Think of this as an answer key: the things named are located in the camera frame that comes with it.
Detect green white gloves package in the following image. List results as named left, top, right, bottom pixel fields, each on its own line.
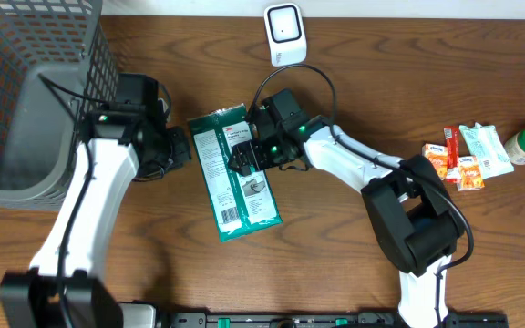
left=189, top=104, right=283, bottom=242

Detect orange tissue pack enjoy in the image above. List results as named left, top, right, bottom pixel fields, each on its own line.
left=422, top=143, right=448, bottom=180

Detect red snack bar wrapper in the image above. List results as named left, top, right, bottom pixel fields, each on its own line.
left=443, top=126, right=460, bottom=183

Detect orange tissue pack cheeks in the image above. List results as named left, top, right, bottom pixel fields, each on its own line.
left=457, top=156, right=485, bottom=191

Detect teal white wipes pack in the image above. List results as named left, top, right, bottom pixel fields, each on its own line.
left=459, top=123, right=514, bottom=179

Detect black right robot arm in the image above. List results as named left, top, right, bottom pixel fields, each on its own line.
left=228, top=89, right=472, bottom=327

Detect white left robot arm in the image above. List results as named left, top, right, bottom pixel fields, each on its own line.
left=0, top=73, right=191, bottom=327

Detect white barcode scanner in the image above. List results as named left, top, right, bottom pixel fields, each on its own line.
left=263, top=3, right=307, bottom=67

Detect dark mesh basket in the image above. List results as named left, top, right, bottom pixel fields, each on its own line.
left=0, top=0, right=118, bottom=211

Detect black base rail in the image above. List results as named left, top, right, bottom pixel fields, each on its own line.
left=120, top=311, right=509, bottom=328

